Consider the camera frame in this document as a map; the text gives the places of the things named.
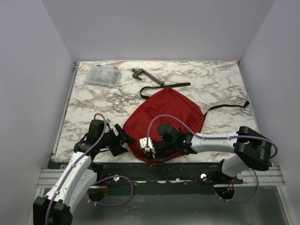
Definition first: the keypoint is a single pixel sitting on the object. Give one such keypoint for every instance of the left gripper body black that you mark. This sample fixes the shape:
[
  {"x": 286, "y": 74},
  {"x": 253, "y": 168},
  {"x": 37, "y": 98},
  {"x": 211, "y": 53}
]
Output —
[{"x": 110, "y": 139}]

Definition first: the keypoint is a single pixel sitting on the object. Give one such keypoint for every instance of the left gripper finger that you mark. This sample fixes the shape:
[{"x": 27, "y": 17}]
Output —
[
  {"x": 122, "y": 137},
  {"x": 117, "y": 150}
]

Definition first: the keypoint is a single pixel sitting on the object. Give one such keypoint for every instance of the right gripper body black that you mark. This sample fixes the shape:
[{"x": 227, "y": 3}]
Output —
[{"x": 161, "y": 147}]

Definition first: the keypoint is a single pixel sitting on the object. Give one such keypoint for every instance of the red backpack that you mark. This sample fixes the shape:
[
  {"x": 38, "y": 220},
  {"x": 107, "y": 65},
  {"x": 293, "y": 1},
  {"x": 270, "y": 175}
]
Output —
[{"x": 167, "y": 101}]

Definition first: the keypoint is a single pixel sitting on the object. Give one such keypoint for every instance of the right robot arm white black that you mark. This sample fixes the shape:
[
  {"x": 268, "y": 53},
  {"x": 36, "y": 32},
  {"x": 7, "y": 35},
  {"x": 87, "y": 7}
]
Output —
[{"x": 250, "y": 149}]

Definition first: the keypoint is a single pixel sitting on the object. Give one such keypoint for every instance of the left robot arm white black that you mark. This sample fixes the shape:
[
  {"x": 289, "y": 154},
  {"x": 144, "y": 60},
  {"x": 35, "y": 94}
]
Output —
[{"x": 58, "y": 205}]

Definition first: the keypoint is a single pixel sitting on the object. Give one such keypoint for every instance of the clear plastic organizer box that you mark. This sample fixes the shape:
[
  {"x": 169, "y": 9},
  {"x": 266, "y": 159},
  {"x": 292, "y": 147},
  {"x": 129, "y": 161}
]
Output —
[{"x": 103, "y": 76}]

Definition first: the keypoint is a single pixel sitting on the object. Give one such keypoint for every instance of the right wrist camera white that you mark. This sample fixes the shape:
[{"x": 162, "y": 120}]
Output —
[{"x": 146, "y": 145}]

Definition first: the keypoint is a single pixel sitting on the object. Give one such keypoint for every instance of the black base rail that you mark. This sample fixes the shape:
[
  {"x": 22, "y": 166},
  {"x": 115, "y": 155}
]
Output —
[{"x": 165, "y": 179}]

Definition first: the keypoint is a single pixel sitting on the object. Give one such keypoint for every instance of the aluminium extrusion rail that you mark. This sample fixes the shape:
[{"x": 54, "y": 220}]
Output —
[
  {"x": 271, "y": 177},
  {"x": 49, "y": 177}
]

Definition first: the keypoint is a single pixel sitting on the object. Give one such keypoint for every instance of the right aluminium extrusion rail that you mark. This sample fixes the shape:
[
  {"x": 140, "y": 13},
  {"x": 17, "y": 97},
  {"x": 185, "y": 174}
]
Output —
[{"x": 271, "y": 177}]

